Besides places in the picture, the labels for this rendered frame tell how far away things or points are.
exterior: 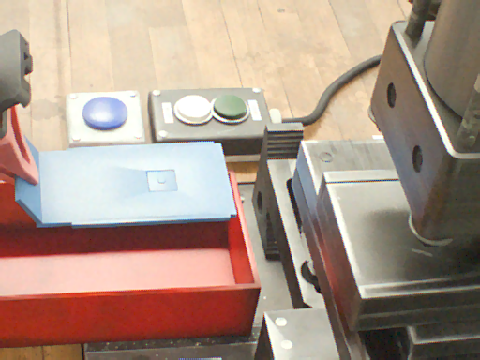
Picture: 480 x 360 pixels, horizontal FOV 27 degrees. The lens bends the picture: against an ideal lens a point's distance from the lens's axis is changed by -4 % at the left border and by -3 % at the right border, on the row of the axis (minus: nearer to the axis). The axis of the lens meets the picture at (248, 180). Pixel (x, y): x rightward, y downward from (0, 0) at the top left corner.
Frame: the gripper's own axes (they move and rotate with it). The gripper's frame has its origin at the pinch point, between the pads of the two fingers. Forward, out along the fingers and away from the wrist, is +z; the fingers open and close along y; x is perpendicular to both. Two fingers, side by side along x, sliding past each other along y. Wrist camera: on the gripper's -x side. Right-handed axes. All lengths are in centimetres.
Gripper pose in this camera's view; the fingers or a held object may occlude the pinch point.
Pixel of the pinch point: (26, 172)
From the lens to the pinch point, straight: 71.1
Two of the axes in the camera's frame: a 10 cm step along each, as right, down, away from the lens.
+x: -1.8, -7.3, 6.6
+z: 3.8, 5.7, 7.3
